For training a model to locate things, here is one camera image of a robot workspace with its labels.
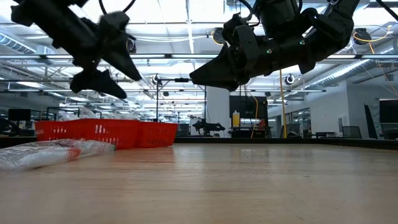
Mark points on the red plastic basket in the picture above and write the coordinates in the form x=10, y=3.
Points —
x=102, y=133
x=158, y=133
x=51, y=130

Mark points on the clear plastic packet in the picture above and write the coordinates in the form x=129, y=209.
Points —
x=101, y=7

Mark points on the black background robot arm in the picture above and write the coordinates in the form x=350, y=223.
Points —
x=208, y=127

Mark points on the white vanity pack packet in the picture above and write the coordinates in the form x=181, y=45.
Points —
x=81, y=114
x=124, y=116

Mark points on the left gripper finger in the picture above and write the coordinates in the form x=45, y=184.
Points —
x=96, y=84
x=122, y=63

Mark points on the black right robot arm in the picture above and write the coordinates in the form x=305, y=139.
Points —
x=329, y=28

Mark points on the black aluminium table frame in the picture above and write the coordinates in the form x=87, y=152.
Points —
x=280, y=141

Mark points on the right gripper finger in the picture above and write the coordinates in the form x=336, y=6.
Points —
x=220, y=68
x=230, y=84

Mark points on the black mesh chair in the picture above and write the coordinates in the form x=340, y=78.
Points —
x=352, y=132

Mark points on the black leaning panel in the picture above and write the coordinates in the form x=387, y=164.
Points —
x=370, y=124

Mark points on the yellow bottle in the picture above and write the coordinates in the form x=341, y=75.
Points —
x=236, y=119

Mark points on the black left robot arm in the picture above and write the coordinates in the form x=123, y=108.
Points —
x=53, y=21

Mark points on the red white toothbrush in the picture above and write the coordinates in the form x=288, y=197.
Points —
x=37, y=158

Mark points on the black wide monitor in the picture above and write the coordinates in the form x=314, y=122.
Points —
x=248, y=107

